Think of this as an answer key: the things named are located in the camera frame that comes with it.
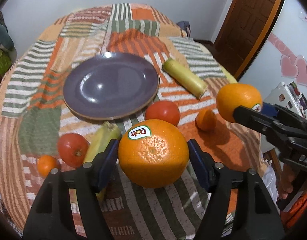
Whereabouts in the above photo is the small mandarin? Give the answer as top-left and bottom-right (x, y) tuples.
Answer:
(195, 109), (217, 132)
(36, 155), (59, 178)

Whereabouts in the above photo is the hand holding right gripper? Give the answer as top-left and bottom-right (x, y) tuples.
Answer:
(278, 164), (296, 199)

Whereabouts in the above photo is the red tomato left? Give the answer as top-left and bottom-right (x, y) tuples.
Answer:
(57, 133), (89, 168)

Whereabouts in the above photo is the green corn cob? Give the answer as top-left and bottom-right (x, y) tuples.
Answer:
(162, 59), (207, 99)
(83, 121), (122, 203)

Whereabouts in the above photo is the blue backpack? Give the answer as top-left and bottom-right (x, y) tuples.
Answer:
(177, 21), (191, 37)

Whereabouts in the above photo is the orange sleeved forearm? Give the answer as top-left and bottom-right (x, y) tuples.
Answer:
(280, 189), (307, 230)

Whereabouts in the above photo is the small mandarin left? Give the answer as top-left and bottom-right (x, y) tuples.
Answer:
(36, 155), (59, 178)

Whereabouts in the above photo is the brown wooden door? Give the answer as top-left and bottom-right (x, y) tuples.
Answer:
(214, 0), (284, 79)

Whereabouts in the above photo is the purple ceramic plate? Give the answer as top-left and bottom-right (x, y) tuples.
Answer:
(63, 51), (160, 121)

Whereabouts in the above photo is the small mandarin right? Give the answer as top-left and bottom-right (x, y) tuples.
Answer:
(195, 109), (217, 132)

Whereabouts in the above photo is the smaller orange with sticker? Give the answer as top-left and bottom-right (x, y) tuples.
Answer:
(216, 83), (262, 123)

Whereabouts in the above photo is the red tomato right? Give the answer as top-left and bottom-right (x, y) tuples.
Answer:
(145, 100), (180, 126)

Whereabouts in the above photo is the grey plush pillow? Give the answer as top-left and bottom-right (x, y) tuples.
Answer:
(0, 24), (14, 51)

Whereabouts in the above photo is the red tomato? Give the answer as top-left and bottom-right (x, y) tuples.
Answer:
(57, 133), (89, 168)
(145, 100), (180, 126)

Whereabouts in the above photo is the large orange with Dole sticker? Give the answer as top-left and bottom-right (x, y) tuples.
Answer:
(118, 119), (189, 189)

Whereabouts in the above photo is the green patterned bag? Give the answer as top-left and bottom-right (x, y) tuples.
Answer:
(0, 49), (12, 83)

